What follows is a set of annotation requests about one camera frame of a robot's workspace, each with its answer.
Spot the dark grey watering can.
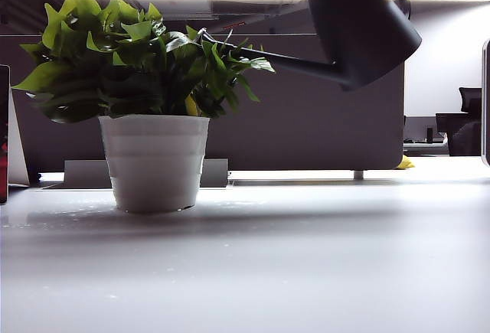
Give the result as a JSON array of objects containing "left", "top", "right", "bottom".
[{"left": 197, "top": 0, "right": 423, "bottom": 92}]

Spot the green leafy potted plant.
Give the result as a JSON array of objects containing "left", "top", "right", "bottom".
[{"left": 11, "top": 0, "right": 276, "bottom": 124}]

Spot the white ribbed plant pot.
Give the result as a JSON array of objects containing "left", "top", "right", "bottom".
[{"left": 98, "top": 113, "right": 211, "bottom": 214}]

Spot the black office chair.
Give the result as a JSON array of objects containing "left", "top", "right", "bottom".
[{"left": 459, "top": 87, "right": 482, "bottom": 114}]

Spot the dark framed screen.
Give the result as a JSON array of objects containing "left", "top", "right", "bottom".
[{"left": 0, "top": 64, "right": 11, "bottom": 206}]

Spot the dark background monitor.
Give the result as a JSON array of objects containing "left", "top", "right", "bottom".
[{"left": 436, "top": 113, "right": 482, "bottom": 157}]

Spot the white folded card stand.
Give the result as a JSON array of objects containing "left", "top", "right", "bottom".
[{"left": 8, "top": 90, "right": 31, "bottom": 187}]

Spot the wide grey desk divider panel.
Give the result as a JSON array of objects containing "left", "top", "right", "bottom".
[{"left": 0, "top": 33, "right": 406, "bottom": 171}]

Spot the grey metal divider bracket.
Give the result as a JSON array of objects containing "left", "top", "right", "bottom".
[{"left": 64, "top": 158, "right": 230, "bottom": 188}]

